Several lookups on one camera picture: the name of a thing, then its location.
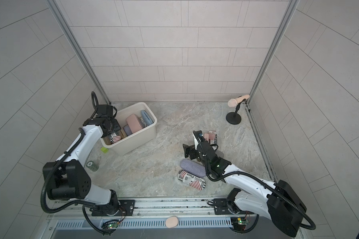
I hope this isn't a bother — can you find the flag print case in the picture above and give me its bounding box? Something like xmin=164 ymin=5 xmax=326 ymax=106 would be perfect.
xmin=108 ymin=132 xmax=122 ymax=144
xmin=203 ymin=130 xmax=217 ymax=144

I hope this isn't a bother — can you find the purple case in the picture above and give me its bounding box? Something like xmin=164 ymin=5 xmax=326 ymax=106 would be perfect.
xmin=180 ymin=159 xmax=206 ymax=178

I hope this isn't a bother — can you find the lilac case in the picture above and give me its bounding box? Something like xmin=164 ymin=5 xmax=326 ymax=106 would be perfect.
xmin=123 ymin=125 xmax=133 ymax=136

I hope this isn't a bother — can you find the pink case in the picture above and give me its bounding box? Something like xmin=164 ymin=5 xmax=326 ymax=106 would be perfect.
xmin=126 ymin=114 xmax=144 ymax=133

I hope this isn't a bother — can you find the cream plastic storage box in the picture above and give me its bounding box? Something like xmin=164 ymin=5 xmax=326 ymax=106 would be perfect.
xmin=100 ymin=102 xmax=158 ymax=156

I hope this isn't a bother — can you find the light blue case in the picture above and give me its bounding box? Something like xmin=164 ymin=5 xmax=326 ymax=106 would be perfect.
xmin=140 ymin=110 xmax=154 ymax=127

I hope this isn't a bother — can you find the tan case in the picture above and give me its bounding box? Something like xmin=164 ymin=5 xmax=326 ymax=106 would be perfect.
xmin=102 ymin=137 xmax=112 ymax=145

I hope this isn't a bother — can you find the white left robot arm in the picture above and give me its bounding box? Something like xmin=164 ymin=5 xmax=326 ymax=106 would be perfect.
xmin=40 ymin=105 xmax=120 ymax=216

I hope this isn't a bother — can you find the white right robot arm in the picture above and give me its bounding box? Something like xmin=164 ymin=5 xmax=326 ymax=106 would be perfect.
xmin=183 ymin=130 xmax=316 ymax=237

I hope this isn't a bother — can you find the green small cube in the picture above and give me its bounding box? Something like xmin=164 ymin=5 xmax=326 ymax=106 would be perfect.
xmin=101 ymin=147 xmax=109 ymax=153

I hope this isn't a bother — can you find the flag newspaper case front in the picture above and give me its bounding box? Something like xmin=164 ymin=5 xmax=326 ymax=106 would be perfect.
xmin=178 ymin=169 xmax=206 ymax=191

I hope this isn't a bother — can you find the pink microphone on black stand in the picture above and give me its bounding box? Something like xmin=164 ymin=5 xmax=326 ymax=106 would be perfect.
xmin=226 ymin=95 xmax=250 ymax=125

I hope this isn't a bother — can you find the right circuit board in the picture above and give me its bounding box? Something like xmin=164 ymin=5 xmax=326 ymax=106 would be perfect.
xmin=230 ymin=217 xmax=250 ymax=232

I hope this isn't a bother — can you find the circuit board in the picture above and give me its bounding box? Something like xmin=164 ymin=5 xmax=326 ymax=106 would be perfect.
xmin=230 ymin=217 xmax=250 ymax=232
xmin=101 ymin=220 xmax=120 ymax=230

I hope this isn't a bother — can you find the left circuit board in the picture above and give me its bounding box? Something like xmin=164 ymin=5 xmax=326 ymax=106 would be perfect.
xmin=101 ymin=220 xmax=120 ymax=230

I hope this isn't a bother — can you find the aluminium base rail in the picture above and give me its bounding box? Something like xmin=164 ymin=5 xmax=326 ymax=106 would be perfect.
xmin=118 ymin=191 xmax=271 ymax=219

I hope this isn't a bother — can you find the pink oval pad on rail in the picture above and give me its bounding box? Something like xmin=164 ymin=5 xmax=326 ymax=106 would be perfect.
xmin=165 ymin=216 xmax=179 ymax=229

